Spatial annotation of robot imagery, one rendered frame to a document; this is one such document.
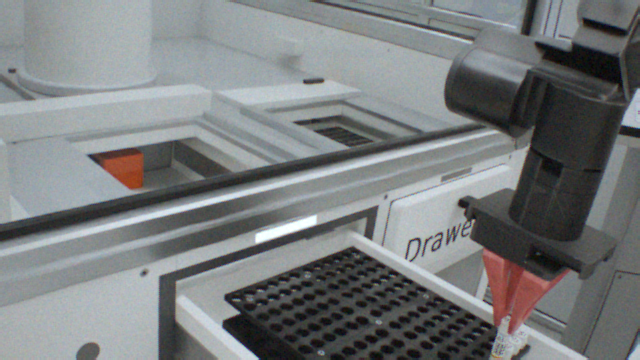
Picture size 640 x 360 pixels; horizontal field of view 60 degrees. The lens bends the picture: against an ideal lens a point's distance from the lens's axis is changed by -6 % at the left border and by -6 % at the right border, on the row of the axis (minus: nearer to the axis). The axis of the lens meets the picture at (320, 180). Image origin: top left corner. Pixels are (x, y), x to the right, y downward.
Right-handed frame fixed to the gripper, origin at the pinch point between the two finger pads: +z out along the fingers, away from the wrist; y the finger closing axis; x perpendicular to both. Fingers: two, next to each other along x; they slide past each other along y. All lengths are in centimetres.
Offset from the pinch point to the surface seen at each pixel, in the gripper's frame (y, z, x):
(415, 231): 20.9, 7.2, -17.7
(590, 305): 11, 45, -93
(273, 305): 17.3, 5.5, 9.5
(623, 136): 15, 0, -77
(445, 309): 7.4, 5.1, -3.7
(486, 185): 21.0, 4.3, -34.4
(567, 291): 33, 80, -160
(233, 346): 15.2, 6.0, 15.6
